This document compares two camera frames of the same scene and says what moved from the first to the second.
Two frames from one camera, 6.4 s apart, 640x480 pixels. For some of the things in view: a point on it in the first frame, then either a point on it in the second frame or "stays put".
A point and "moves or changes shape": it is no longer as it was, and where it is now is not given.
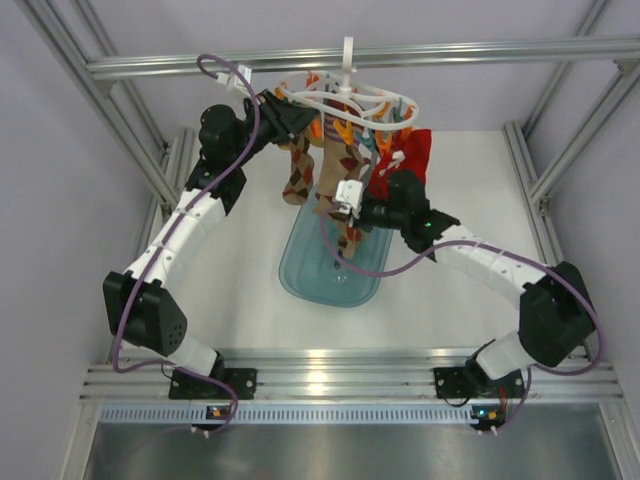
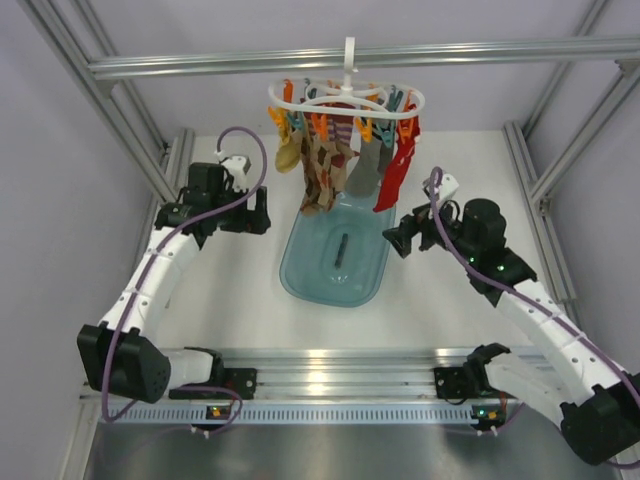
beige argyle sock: (297, 189) -> (319, 167)
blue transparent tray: (310, 272) stays put
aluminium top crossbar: (440, 54) stays put
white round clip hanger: (349, 74) moves or changes shape
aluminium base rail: (348, 374) stays put
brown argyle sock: (335, 149) -> (340, 128)
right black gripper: (359, 223) -> (423, 221)
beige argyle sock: (357, 165) -> (338, 154)
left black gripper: (285, 120) -> (250, 221)
